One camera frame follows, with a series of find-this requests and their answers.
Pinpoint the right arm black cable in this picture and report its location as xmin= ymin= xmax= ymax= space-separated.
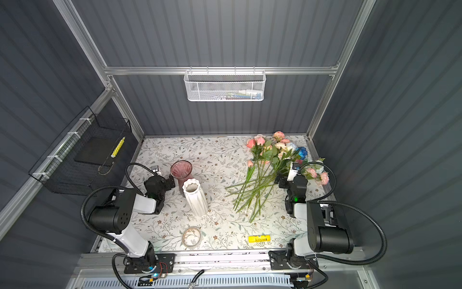
xmin=298 ymin=161 xmax=387 ymax=266

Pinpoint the clear tape roll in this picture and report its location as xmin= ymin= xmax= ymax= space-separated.
xmin=182 ymin=226 xmax=202 ymax=249

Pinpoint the yellow label tag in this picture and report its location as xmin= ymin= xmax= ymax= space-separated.
xmin=248 ymin=235 xmax=271 ymax=243

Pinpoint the floral table mat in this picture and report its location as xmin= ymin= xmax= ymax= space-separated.
xmin=131 ymin=136 xmax=306 ymax=251

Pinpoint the white ribbed ceramic vase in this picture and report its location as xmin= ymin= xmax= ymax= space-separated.
xmin=182 ymin=178 xmax=208 ymax=217

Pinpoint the white wire wall basket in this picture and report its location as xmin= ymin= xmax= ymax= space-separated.
xmin=184 ymin=70 xmax=267 ymax=102

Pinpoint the bunch of artificial flowers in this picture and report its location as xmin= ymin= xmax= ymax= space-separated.
xmin=226 ymin=131 xmax=334 ymax=223

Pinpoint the black notebook in basket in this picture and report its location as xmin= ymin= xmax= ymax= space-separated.
xmin=74 ymin=137 xmax=115 ymax=167

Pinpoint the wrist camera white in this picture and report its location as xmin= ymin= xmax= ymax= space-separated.
xmin=287 ymin=162 xmax=302 ymax=182
xmin=150 ymin=165 xmax=161 ymax=175

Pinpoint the black wire wall basket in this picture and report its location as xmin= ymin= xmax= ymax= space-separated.
xmin=29 ymin=110 xmax=137 ymax=196

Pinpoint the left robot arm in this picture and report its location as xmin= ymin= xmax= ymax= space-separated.
xmin=81 ymin=175 xmax=175 ymax=274

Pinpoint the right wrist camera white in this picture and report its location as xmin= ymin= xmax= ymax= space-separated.
xmin=287 ymin=162 xmax=302 ymax=182

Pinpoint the yellow marker pen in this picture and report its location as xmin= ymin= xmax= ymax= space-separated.
xmin=110 ymin=137 xmax=126 ymax=158

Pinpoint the purple glass vase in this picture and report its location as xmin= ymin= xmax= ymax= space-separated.
xmin=170 ymin=160 xmax=193 ymax=189

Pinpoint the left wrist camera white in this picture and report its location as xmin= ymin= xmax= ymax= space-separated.
xmin=150 ymin=165 xmax=161 ymax=175

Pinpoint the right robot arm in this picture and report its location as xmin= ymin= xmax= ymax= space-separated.
xmin=277 ymin=175 xmax=354 ymax=269

